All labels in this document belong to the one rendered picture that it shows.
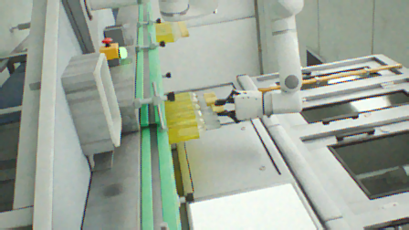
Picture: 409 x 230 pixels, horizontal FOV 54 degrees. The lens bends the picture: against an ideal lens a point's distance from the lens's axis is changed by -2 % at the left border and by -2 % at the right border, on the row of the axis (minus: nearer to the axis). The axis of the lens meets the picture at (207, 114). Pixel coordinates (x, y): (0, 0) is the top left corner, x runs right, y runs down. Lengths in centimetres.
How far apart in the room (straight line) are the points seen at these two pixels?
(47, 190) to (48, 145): 10
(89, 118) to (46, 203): 31
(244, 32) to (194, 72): 117
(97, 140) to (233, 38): 655
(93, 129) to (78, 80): 13
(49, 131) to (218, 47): 672
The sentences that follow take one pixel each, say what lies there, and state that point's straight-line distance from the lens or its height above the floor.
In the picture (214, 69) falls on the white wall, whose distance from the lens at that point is 764.
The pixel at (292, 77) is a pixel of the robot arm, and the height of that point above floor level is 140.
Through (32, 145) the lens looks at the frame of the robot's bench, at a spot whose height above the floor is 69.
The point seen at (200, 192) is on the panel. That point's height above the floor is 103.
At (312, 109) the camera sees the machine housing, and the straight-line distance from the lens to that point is 179.
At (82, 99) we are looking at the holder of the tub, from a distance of 104.
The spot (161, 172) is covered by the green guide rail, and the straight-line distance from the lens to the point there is 109.
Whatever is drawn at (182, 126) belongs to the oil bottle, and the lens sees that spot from 134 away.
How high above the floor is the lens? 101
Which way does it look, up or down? 4 degrees up
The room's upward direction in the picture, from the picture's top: 79 degrees clockwise
